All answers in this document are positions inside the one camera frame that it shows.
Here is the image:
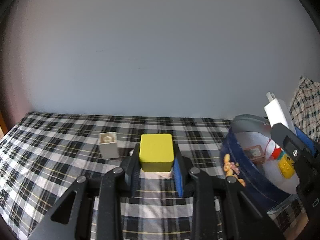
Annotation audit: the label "yellow face toy brick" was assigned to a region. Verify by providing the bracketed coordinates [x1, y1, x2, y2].
[278, 153, 295, 179]

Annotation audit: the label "yellow cube block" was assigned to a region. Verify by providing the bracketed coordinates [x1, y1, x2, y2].
[139, 133, 174, 172]

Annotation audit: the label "white rectangular block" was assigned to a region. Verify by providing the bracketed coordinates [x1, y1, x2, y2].
[264, 92, 296, 134]

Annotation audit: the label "grey toy brick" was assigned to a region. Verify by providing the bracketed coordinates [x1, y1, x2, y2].
[98, 132, 120, 159]

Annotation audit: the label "round metal tin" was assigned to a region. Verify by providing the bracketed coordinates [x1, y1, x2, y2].
[219, 114, 318, 212]

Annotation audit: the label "plaid cloth covered furniture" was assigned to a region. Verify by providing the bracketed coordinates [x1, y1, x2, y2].
[290, 77, 320, 142]

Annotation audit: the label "brown picture toy brick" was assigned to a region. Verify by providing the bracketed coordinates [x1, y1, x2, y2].
[244, 145, 265, 165]

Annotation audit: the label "black white plaid tablecloth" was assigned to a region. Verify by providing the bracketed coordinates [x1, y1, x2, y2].
[1, 112, 309, 239]

